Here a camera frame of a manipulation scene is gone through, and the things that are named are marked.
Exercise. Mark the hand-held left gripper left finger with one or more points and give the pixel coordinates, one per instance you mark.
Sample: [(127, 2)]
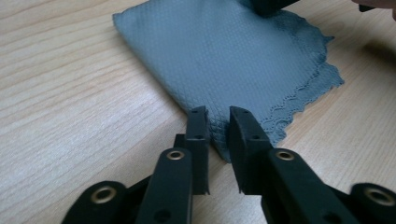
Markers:
[(174, 186)]

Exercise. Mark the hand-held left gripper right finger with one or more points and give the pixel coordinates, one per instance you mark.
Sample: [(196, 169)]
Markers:
[(274, 180)]

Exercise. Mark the grey cloth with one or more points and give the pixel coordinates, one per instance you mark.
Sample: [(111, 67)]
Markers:
[(224, 59)]

